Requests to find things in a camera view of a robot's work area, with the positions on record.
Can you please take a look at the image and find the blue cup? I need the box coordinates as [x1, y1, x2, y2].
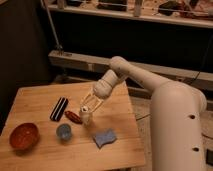
[56, 124, 72, 141]

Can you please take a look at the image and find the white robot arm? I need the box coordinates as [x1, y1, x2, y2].
[80, 56, 207, 171]

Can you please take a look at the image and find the black box on floor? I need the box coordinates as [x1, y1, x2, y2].
[206, 149, 213, 166]

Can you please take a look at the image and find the dark red oval object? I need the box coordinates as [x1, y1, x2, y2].
[65, 111, 82, 124]

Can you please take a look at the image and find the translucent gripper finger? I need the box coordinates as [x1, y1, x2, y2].
[80, 91, 96, 109]
[91, 98, 104, 113]

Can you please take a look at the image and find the cluttered wooden shelf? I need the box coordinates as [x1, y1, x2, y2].
[43, 0, 213, 29]

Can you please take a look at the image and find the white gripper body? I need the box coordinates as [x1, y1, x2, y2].
[93, 79, 112, 99]

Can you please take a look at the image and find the orange bowl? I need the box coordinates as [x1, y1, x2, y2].
[9, 123, 40, 150]

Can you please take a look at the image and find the black white striped block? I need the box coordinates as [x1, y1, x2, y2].
[50, 97, 68, 121]

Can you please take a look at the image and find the small white bottle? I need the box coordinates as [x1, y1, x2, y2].
[79, 106, 92, 125]

